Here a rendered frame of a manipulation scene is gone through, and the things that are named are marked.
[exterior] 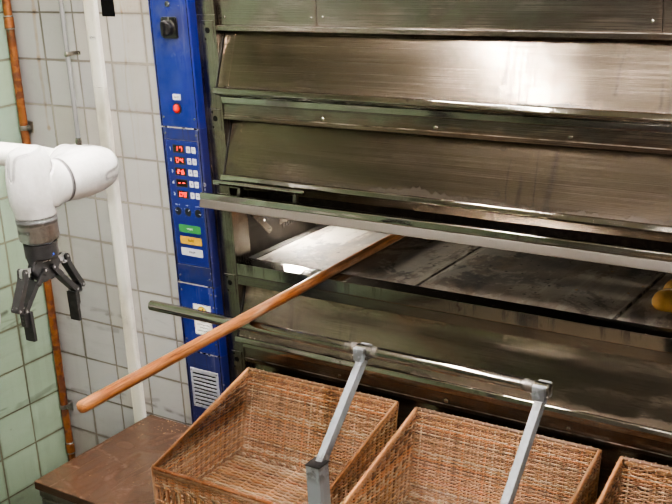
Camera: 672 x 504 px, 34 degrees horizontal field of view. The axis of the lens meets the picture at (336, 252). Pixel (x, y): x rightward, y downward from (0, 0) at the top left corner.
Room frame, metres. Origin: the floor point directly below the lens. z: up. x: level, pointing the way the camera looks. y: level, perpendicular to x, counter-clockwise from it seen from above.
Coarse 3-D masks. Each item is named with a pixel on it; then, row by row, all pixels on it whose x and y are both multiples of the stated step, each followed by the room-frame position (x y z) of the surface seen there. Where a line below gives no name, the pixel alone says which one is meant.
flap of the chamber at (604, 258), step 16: (224, 208) 3.02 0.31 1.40; (240, 208) 2.99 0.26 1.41; (256, 208) 2.96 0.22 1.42; (272, 208) 2.93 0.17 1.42; (336, 208) 3.02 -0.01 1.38; (336, 224) 2.80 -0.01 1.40; (352, 224) 2.77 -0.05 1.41; (368, 224) 2.74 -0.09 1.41; (384, 224) 2.71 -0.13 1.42; (448, 240) 2.60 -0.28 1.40; (464, 240) 2.57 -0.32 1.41; (480, 240) 2.55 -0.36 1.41; (496, 240) 2.53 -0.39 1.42; (560, 256) 2.43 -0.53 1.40; (576, 256) 2.40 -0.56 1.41; (592, 256) 2.38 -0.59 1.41; (608, 256) 2.36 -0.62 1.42; (624, 256) 2.34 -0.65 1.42
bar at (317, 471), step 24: (168, 312) 2.86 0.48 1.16; (192, 312) 2.81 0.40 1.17; (288, 336) 2.62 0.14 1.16; (312, 336) 2.58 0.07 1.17; (360, 360) 2.48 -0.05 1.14; (384, 360) 2.45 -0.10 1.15; (408, 360) 2.41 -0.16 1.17; (432, 360) 2.38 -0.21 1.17; (504, 384) 2.26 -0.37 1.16; (528, 384) 2.23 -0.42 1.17; (336, 408) 2.41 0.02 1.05; (336, 432) 2.38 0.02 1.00; (528, 432) 2.16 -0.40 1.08; (312, 480) 2.31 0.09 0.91
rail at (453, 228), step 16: (208, 192) 3.08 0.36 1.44; (288, 208) 2.89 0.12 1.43; (304, 208) 2.86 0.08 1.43; (320, 208) 2.83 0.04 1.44; (400, 224) 2.68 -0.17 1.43; (416, 224) 2.66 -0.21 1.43; (432, 224) 2.63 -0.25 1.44; (448, 224) 2.61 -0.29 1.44; (512, 240) 2.50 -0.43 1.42; (528, 240) 2.48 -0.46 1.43; (544, 240) 2.46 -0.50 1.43; (560, 240) 2.43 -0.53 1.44; (576, 240) 2.42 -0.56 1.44; (640, 256) 2.32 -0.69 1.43; (656, 256) 2.30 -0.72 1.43
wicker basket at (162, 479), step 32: (256, 384) 3.11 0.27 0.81; (288, 384) 3.05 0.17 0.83; (320, 384) 2.98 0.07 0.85; (224, 416) 3.03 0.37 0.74; (256, 416) 3.08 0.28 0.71; (288, 416) 3.02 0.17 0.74; (320, 416) 2.96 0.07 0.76; (352, 416) 2.90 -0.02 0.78; (384, 416) 2.78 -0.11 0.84; (192, 448) 2.90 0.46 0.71; (224, 448) 3.02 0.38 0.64; (256, 448) 3.06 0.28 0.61; (288, 448) 2.99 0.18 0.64; (352, 448) 2.88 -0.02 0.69; (160, 480) 2.74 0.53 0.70; (192, 480) 2.67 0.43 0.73; (224, 480) 2.92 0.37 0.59; (256, 480) 2.90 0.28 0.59; (288, 480) 2.89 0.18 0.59; (352, 480) 2.63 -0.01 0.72
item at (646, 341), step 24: (240, 264) 3.19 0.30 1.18; (264, 264) 3.17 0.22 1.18; (336, 288) 2.98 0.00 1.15; (360, 288) 2.93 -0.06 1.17; (384, 288) 2.89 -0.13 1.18; (408, 288) 2.88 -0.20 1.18; (456, 312) 2.76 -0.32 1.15; (480, 312) 2.71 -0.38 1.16; (504, 312) 2.67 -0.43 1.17; (528, 312) 2.64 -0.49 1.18; (552, 312) 2.63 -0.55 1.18; (600, 336) 2.52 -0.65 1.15; (624, 336) 2.48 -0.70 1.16; (648, 336) 2.45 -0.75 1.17
